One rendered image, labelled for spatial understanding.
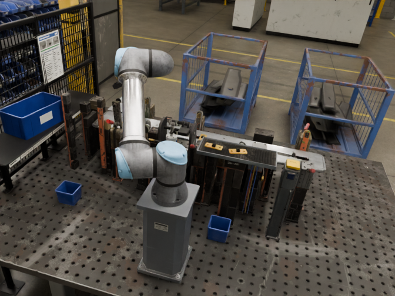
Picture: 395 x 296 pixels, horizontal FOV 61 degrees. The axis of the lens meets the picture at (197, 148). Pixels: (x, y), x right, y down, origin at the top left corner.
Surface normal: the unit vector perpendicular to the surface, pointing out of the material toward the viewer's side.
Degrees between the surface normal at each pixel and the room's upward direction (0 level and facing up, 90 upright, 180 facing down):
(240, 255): 0
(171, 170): 90
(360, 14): 90
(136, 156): 40
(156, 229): 90
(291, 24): 90
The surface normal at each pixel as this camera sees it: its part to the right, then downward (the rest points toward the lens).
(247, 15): -0.30, 0.48
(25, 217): 0.09, -0.84
